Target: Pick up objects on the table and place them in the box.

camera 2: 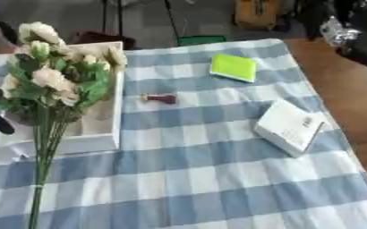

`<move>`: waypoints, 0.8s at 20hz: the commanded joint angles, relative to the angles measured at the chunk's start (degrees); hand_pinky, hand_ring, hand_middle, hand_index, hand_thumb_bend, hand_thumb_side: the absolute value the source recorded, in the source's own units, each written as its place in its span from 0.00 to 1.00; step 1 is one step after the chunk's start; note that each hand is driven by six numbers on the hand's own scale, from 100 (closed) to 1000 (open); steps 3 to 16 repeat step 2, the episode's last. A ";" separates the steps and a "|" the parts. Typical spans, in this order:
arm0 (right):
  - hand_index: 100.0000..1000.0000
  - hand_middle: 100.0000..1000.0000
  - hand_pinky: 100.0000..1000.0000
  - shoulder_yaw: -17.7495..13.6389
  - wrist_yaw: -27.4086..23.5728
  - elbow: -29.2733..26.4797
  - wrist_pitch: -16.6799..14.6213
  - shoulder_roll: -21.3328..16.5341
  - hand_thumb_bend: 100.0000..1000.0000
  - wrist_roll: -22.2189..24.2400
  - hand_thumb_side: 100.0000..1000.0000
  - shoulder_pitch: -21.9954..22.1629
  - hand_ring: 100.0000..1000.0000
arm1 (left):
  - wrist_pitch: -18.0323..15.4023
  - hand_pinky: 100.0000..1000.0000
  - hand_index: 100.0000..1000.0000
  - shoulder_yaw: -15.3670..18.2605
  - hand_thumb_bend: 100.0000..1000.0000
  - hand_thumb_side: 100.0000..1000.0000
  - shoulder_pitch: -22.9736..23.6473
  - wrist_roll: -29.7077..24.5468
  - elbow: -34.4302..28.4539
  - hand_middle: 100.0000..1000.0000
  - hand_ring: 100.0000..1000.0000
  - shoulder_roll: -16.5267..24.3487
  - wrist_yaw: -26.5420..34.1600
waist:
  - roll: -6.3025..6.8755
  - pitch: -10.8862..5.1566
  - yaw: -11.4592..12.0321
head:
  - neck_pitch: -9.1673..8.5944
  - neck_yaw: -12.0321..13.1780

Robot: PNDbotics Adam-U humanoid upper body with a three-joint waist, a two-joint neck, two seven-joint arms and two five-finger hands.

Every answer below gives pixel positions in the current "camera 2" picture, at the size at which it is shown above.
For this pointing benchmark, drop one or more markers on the small dark red stamp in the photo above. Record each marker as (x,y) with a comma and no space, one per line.
(163,98)

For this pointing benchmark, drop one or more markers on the dark brown bag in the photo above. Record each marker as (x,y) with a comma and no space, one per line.
(100,38)

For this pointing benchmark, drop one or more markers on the white closed book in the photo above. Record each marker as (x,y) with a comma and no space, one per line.
(288,126)

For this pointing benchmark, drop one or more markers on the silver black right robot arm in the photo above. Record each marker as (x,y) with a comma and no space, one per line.
(343,31)

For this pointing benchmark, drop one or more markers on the white open box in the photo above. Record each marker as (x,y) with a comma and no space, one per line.
(95,140)

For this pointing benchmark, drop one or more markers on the green flat object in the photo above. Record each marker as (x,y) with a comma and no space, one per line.
(202,40)

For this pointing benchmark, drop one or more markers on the black tripod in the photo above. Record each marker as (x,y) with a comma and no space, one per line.
(120,18)

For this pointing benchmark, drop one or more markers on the white flower bouquet green stems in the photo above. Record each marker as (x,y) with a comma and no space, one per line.
(51,79)

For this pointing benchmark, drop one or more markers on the lime green flat box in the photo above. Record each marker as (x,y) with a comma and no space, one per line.
(233,67)

